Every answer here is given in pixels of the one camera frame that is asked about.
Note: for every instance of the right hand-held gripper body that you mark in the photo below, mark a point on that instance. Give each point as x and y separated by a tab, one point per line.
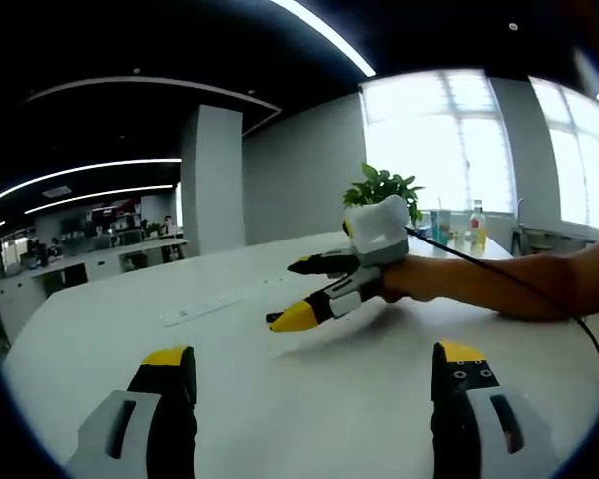
379	232

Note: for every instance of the potted green plant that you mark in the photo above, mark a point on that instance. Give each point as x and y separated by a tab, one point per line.
379	187

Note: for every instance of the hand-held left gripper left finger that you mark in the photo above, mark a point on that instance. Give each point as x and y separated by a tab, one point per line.
150	414

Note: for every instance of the black pronged buckle part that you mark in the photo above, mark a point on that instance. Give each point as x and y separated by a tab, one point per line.
269	317

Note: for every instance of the large window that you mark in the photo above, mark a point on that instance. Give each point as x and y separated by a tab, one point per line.
584	159
439	140

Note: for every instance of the white office desk row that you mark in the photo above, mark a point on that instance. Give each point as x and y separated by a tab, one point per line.
80	264

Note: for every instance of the person's right hand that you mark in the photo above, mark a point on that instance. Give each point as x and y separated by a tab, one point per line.
404	282

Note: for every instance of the black socket buckle part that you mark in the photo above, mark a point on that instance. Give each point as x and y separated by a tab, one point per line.
278	315

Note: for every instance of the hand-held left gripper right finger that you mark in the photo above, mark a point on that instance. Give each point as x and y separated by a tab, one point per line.
469	414

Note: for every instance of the long ceiling light strip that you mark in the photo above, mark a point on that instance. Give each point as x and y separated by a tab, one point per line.
329	35

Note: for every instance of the clear bottle yellow liquid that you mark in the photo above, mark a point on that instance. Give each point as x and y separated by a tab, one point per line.
477	227

